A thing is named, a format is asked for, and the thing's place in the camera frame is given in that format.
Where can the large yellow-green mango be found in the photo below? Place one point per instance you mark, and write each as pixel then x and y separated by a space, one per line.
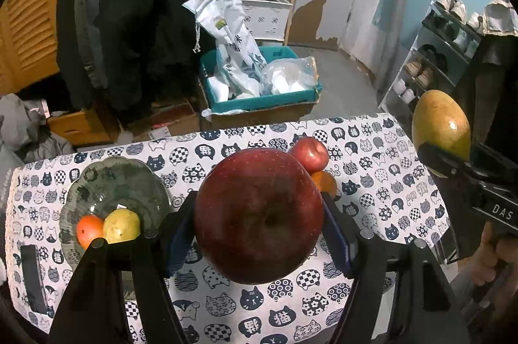
pixel 441 121

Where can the yellow pear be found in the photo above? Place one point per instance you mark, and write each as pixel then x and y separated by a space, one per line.
pixel 121 226

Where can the grey clothes pile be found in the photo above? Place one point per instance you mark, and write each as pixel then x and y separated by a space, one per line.
pixel 24 125

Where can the black phone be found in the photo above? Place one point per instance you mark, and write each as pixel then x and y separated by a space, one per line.
pixel 34 279

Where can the white rice bag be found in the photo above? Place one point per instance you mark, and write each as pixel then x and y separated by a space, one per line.
pixel 230 44

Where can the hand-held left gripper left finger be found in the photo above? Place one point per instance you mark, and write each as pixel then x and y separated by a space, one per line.
pixel 180 238

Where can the black hanging coat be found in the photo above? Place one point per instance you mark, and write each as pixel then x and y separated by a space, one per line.
pixel 153 24

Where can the teal box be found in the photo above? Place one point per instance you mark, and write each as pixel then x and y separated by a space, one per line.
pixel 263 103

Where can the person's right hand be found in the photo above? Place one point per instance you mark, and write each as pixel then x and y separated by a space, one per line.
pixel 485 263

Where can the green glass plate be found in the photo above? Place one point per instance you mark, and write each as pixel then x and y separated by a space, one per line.
pixel 117 186

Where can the rows of shoes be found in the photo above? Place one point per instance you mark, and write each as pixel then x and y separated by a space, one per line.
pixel 425 74

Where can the dark hanging cloth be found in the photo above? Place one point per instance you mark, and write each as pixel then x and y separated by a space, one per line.
pixel 497 64

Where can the bright red apple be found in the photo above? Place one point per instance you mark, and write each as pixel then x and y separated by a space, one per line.
pixel 309 153

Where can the grey hanging jacket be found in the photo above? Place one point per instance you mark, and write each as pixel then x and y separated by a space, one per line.
pixel 85 4

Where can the flat cardboard box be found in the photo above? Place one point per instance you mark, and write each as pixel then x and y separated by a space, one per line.
pixel 170 121

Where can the white patterned basket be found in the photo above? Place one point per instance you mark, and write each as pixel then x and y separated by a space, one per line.
pixel 267 20

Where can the orange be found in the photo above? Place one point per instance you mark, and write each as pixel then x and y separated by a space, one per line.
pixel 90 230
pixel 325 184

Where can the wooden louvred wardrobe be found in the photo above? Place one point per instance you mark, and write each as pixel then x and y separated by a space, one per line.
pixel 28 24

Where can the brown cardboard box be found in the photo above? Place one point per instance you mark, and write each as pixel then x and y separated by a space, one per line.
pixel 263 117

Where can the grey shoe rack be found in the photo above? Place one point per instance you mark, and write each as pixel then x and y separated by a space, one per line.
pixel 453 56

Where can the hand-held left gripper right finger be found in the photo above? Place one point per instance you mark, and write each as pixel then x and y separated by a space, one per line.
pixel 336 234

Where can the dark red apple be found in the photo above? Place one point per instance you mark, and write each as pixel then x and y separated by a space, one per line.
pixel 259 214

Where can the cat print tablecloth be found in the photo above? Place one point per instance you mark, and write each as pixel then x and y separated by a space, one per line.
pixel 243 141

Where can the wooden drawer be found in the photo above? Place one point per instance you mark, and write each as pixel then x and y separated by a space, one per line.
pixel 77 129

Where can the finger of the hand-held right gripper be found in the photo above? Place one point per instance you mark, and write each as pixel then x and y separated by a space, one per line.
pixel 443 164

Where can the clear plastic bag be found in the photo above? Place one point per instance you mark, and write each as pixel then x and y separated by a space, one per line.
pixel 287 76

